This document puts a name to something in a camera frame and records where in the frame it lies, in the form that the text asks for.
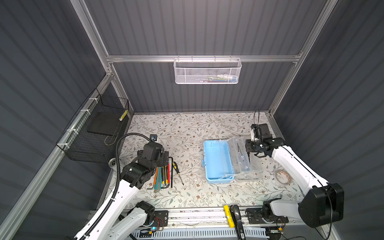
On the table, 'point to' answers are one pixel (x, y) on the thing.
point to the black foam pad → (107, 123)
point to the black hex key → (171, 170)
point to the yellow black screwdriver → (176, 169)
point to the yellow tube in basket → (123, 116)
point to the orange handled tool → (156, 176)
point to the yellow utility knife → (166, 173)
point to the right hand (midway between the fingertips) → (251, 145)
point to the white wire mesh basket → (207, 71)
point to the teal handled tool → (158, 183)
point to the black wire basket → (93, 138)
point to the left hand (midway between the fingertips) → (155, 152)
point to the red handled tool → (168, 172)
